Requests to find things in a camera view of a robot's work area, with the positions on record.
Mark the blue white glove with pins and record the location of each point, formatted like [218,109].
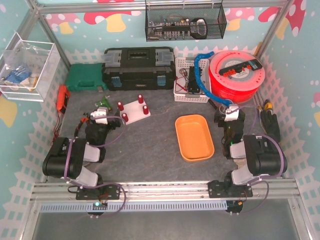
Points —
[18,75]

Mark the red filament spool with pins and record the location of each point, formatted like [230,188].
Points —
[239,87]

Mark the white plastic basket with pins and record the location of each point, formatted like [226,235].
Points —
[184,66]

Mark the red cylinder bushing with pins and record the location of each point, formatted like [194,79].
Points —
[125,117]

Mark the green tool case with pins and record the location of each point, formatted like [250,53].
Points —
[85,77]

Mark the black terminal strip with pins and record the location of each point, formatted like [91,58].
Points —
[252,64]

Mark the grey slotted cable duct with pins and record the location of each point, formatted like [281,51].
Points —
[111,207]

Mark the orange plastic tray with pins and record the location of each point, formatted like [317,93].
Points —
[194,138]

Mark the white peg base plate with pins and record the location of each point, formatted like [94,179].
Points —
[134,111]

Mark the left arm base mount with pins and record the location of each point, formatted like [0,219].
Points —
[108,192]

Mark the yellow black screwdriver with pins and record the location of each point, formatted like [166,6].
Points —
[266,106]

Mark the black mesh wire basket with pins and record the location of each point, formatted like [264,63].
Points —
[184,22]

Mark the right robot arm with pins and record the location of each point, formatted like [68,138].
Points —
[263,156]

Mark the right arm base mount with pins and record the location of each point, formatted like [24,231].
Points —
[217,189]

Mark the orange multimeter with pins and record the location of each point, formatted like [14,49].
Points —
[62,99]

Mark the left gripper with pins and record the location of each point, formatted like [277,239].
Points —
[114,122]

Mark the clear acrylic box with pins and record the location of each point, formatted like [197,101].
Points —
[41,57]

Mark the beige work glove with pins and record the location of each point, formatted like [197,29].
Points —
[240,162]

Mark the black work glove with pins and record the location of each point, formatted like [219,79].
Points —
[270,124]

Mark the black handled screwdriver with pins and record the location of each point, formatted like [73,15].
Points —
[212,104]

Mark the orange handled pliers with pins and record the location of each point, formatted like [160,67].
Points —
[84,120]

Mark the green hose nozzle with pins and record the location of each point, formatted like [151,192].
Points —
[104,103]

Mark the black toolbox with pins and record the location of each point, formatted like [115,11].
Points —
[139,68]

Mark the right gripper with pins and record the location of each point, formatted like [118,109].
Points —
[219,119]

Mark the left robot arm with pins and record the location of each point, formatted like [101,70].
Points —
[66,157]

